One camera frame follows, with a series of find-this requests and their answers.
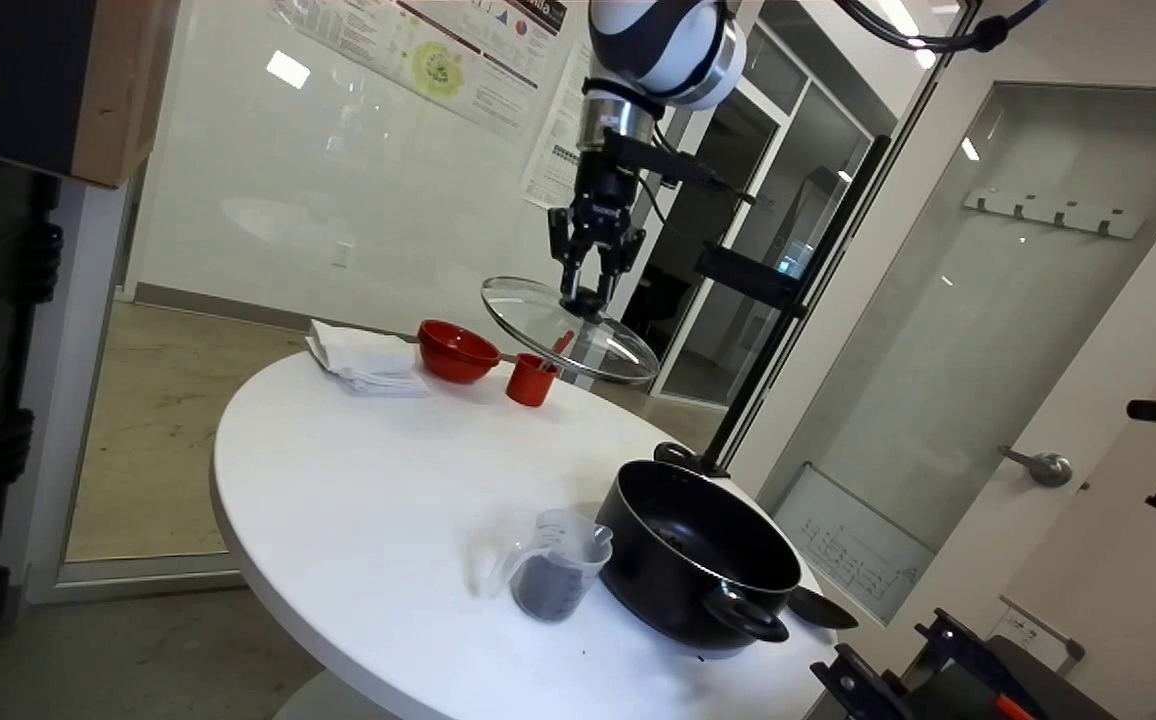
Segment silver door handle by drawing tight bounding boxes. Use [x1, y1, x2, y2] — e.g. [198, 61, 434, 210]
[1001, 443, 1076, 491]

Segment red bowl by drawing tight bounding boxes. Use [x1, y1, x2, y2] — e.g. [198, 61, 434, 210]
[411, 318, 502, 388]

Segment red mug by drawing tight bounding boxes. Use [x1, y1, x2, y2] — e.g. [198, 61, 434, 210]
[502, 353, 562, 414]

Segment printed wall poster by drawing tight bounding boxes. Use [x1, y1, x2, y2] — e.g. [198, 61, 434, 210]
[270, 0, 570, 136]

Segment clear measuring cup dark contents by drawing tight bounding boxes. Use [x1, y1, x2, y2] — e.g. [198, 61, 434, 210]
[471, 506, 616, 630]

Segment black cooking pot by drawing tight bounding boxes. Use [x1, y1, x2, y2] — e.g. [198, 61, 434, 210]
[592, 442, 807, 652]

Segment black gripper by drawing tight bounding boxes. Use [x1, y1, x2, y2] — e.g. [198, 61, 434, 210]
[543, 148, 646, 321]

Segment white paper notice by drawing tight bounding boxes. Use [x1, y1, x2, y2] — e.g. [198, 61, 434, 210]
[519, 36, 609, 213]

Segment black pole stand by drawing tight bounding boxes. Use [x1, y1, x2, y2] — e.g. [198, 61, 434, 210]
[653, 128, 902, 480]

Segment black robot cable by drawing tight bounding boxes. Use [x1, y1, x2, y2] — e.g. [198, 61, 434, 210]
[831, 0, 1047, 57]

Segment glass lid with black knob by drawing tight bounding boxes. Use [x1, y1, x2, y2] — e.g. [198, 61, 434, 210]
[476, 272, 664, 392]

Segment white folded cloth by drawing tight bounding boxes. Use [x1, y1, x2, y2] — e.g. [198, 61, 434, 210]
[298, 318, 431, 400]

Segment white coat hook rail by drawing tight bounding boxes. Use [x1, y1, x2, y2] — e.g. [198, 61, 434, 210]
[961, 189, 1147, 246]

